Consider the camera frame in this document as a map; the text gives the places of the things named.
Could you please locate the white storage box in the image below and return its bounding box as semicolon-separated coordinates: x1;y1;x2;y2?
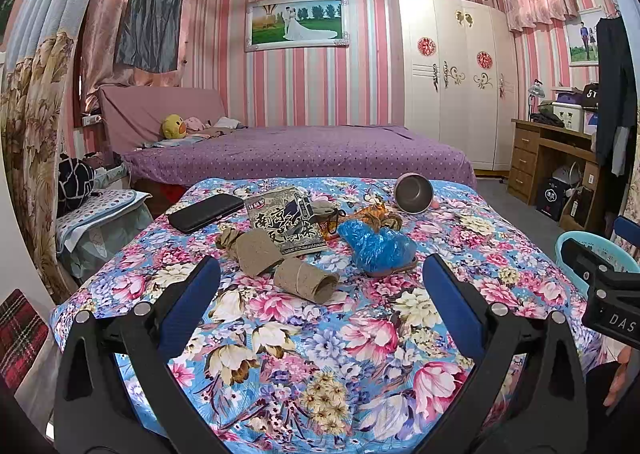
552;102;584;133

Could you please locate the black box under desk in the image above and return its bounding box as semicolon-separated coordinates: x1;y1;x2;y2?
536;177;573;222

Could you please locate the purple polka dot bed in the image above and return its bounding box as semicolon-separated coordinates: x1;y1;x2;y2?
122;125;476;188

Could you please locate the brown paper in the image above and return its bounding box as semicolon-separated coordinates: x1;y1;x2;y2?
216;227;283;277

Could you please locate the brown cardboard roll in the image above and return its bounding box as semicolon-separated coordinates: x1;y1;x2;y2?
273;258;338;304

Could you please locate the pink metal mug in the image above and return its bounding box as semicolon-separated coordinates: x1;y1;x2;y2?
394;172;439;214

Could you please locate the yellow duck plush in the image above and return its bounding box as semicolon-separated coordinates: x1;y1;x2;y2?
162;115;186;140

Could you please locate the wooden desk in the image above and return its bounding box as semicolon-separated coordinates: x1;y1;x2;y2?
508;120;605;234

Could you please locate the person's right hand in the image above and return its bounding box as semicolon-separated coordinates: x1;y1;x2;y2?
603;346;634;408

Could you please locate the grey window curtain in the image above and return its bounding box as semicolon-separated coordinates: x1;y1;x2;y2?
115;0;182;73

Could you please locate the grey cloth pouch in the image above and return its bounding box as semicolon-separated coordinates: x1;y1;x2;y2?
310;199;341;219

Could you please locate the blue plastic bag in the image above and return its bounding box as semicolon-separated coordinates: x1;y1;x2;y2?
337;219;418;277

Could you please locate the pink headboard cover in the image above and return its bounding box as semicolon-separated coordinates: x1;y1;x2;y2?
98;85;227;154

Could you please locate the grey printed snack bag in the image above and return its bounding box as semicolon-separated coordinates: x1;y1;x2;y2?
244;186;326;257

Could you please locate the white wardrobe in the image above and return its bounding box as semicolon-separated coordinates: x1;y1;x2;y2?
394;0;518;172

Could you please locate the red plaid cushion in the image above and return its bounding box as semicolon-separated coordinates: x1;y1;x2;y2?
0;289;49;393

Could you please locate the black phone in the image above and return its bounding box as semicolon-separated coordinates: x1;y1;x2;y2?
168;194;244;234

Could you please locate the floral beige curtain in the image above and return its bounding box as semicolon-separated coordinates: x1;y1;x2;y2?
1;0;89;303

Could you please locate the white fan under desk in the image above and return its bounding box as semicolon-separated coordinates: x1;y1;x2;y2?
552;161;582;187

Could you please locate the hanging black coat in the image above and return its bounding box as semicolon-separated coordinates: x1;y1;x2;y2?
596;17;638;237

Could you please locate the framed wedding photo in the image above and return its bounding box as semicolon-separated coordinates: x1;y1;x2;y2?
244;0;350;52

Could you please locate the orange snack wrapper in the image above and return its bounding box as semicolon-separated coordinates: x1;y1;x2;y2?
314;203;404;240

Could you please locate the floral blue bed cover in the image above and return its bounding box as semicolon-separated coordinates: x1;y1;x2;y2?
51;181;605;453

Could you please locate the light blue laundry basket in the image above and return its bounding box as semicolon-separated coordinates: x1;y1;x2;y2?
554;231;639;297

